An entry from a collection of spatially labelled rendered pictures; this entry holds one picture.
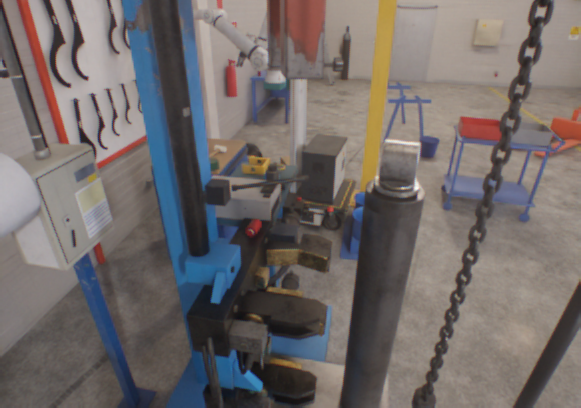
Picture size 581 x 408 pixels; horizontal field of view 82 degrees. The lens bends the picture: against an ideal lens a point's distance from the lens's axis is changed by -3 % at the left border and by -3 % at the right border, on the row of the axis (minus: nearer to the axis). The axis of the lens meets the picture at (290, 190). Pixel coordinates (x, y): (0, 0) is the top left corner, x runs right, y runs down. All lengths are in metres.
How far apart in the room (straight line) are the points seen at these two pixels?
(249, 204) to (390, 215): 0.80
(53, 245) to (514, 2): 12.21
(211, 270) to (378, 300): 0.68
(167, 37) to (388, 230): 0.95
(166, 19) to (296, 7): 0.39
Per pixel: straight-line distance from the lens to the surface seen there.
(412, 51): 11.97
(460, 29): 12.19
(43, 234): 1.53
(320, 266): 1.74
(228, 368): 1.61
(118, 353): 2.16
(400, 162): 1.21
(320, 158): 3.31
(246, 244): 1.66
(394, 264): 1.39
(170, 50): 1.16
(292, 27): 0.96
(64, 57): 3.19
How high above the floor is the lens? 2.06
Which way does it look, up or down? 28 degrees down
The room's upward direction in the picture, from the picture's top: straight up
